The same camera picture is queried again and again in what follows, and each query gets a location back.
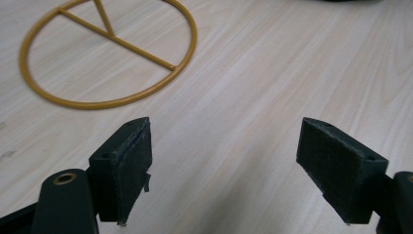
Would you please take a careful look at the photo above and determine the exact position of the dark object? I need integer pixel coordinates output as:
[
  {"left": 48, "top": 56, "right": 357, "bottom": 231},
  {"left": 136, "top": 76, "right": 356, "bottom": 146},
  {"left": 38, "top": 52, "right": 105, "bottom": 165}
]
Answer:
[{"left": 306, "top": 0, "right": 384, "bottom": 4}]

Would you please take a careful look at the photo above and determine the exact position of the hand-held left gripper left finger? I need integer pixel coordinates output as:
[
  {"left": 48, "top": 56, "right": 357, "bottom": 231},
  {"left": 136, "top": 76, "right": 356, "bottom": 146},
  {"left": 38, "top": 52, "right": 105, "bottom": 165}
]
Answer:
[{"left": 88, "top": 116, "right": 154, "bottom": 226}]

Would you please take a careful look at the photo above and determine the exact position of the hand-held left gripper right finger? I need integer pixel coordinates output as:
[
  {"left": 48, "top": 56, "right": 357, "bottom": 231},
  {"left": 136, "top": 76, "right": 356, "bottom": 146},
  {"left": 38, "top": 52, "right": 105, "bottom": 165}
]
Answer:
[{"left": 295, "top": 117, "right": 390, "bottom": 225}]

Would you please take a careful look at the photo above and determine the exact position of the gold metal wire stand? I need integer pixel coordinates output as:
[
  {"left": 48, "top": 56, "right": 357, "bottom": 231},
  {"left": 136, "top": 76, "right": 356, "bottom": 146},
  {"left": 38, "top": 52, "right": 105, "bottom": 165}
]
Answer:
[{"left": 19, "top": 0, "right": 199, "bottom": 111}]

